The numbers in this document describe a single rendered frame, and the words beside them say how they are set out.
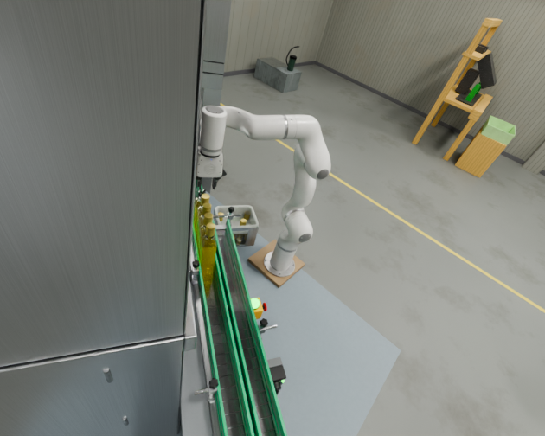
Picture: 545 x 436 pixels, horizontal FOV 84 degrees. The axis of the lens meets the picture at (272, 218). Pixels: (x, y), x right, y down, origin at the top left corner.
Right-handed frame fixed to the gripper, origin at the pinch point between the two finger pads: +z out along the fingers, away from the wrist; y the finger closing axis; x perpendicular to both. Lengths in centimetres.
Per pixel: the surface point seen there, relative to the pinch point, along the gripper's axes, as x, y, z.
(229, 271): -19.0, 10.4, 34.5
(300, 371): -58, 41, 64
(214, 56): 93, 16, -21
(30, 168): -70, -31, -57
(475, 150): 218, 481, 98
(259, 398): -72, 11, 35
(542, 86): 289, 640, 3
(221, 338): -49, 1, 35
